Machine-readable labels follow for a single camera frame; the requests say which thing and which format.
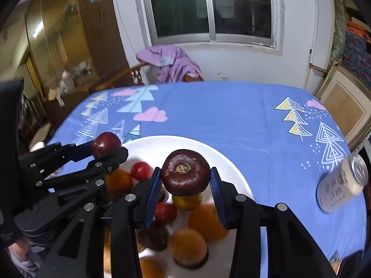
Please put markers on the wooden chair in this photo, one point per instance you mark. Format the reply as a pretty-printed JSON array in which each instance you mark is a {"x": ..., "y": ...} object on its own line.
[{"x": 121, "y": 75}]

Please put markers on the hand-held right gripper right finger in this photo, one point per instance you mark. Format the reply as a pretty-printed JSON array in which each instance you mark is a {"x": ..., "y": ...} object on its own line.
[{"x": 217, "y": 197}]

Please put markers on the wooden picture frame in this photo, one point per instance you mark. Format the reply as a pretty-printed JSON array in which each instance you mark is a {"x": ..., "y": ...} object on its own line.
[{"x": 345, "y": 104}]

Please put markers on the white oval plate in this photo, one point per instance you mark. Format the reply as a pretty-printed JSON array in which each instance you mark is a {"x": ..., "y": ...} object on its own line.
[{"x": 179, "y": 143}]

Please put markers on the metal shelf of patterned fabric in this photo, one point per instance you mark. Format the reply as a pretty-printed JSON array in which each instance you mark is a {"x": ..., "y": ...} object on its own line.
[{"x": 353, "y": 43}]

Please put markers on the person's left hand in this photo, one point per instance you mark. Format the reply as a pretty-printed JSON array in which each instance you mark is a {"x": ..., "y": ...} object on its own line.
[{"x": 23, "y": 260}]

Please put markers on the large dark plum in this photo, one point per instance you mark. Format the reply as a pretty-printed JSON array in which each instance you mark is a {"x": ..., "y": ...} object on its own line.
[{"x": 106, "y": 144}]

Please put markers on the small red tomato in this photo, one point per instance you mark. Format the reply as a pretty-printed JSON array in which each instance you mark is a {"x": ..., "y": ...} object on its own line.
[
  {"x": 165, "y": 212},
  {"x": 141, "y": 170}
]

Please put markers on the sliding glass window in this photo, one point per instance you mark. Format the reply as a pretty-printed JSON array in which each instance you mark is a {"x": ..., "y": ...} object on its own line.
[{"x": 211, "y": 5}]

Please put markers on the blue printed tablecloth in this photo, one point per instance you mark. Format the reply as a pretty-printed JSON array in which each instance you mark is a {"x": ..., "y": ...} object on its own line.
[{"x": 232, "y": 121}]

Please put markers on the wooden glass-door cabinet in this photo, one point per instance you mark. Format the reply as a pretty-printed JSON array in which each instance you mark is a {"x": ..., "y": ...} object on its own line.
[{"x": 72, "y": 34}]

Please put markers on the spotted yellow fruit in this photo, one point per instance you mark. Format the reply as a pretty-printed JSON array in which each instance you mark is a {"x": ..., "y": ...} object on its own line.
[
  {"x": 150, "y": 268},
  {"x": 106, "y": 254},
  {"x": 188, "y": 244}
]

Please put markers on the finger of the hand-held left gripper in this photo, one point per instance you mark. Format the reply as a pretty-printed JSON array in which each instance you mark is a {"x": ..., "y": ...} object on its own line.
[
  {"x": 110, "y": 162},
  {"x": 81, "y": 150}
]

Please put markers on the yellow green tomato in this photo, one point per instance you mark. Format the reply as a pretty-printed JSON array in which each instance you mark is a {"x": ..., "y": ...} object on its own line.
[{"x": 187, "y": 202}]

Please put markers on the purple cloth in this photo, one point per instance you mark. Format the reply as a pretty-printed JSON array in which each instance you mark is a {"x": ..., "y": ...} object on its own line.
[{"x": 171, "y": 60}]

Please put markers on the white door panel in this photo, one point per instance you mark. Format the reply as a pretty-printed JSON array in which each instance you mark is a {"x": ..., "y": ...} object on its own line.
[{"x": 318, "y": 34}]

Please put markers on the white drink can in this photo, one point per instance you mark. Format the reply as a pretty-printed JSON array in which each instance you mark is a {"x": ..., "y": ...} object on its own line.
[{"x": 342, "y": 184}]

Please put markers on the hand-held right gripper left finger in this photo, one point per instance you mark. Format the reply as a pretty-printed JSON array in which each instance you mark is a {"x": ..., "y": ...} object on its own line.
[{"x": 153, "y": 197}]

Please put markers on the large orange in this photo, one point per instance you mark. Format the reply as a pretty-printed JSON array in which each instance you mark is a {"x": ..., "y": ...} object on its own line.
[
  {"x": 118, "y": 184},
  {"x": 207, "y": 223}
]

